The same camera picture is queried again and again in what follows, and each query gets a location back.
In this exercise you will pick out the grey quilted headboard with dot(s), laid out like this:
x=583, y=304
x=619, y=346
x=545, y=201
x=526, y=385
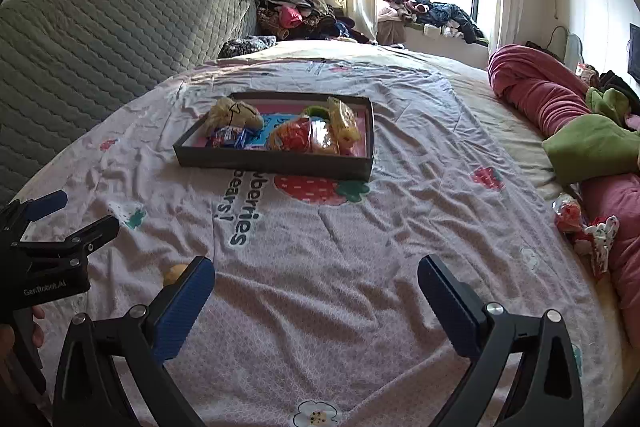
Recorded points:
x=66, y=65

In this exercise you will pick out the dark floral pillow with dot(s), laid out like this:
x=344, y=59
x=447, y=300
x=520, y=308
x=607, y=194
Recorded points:
x=246, y=45

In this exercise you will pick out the surprise egg toy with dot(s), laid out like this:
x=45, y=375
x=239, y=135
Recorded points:
x=291, y=136

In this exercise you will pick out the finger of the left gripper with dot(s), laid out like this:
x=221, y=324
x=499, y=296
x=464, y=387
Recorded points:
x=36, y=209
x=78, y=245

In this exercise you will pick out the black monitor screen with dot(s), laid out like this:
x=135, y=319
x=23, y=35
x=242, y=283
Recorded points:
x=634, y=52

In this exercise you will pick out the blue cookie packet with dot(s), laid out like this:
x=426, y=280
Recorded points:
x=231, y=137

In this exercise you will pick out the dark shallow box tray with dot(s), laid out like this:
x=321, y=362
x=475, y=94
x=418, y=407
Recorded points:
x=278, y=161

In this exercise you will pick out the green cloth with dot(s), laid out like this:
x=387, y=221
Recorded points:
x=603, y=142

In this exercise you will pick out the clothes pile on windowsill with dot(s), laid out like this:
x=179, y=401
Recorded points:
x=448, y=19

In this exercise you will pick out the pink rolled blanket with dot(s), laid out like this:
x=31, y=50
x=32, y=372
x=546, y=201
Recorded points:
x=549, y=95

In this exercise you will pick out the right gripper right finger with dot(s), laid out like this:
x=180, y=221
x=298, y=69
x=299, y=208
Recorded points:
x=546, y=389

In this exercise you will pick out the walnut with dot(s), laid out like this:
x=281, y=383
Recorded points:
x=171, y=275

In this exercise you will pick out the beige sheer drawstring pouch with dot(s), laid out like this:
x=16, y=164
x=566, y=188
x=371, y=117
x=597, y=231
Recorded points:
x=230, y=112

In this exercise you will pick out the red white plush toy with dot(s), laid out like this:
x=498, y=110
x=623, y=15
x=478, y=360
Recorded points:
x=592, y=240

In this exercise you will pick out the clear cracker stack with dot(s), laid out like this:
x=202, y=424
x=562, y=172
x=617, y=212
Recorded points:
x=322, y=140

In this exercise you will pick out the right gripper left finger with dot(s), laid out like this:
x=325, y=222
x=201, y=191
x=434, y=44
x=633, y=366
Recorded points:
x=88, y=390

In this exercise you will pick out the clothes pile in corner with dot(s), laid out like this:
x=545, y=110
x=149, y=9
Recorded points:
x=306, y=20

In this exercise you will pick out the yellow rice cracker packet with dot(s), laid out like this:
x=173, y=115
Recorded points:
x=344, y=123

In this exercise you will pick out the person's left hand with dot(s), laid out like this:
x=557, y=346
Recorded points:
x=9, y=335

